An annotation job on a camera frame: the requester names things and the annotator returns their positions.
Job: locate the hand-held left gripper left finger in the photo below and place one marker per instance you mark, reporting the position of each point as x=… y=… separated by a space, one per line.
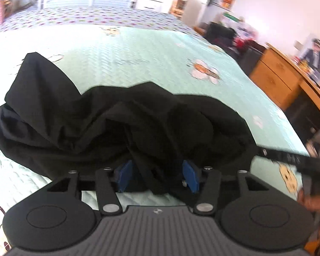
x=124 y=176

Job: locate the black pants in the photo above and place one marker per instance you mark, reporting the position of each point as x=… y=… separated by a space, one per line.
x=122 y=120

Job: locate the mint quilted bedspread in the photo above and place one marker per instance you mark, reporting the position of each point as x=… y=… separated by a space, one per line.
x=149 y=56

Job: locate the wooden desk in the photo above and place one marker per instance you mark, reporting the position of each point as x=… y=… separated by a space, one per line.
x=274 y=72

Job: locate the framed portrait photo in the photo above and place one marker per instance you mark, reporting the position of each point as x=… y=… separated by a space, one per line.
x=316 y=56

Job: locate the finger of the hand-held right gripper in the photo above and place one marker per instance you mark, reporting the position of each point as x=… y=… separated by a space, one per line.
x=288 y=158

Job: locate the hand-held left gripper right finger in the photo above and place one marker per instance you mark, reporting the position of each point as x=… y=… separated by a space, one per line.
x=190 y=177

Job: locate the person's right hand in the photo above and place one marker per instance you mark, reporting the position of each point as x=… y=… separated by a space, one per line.
x=314 y=205

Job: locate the black chair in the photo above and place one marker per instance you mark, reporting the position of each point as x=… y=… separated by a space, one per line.
x=218 y=33

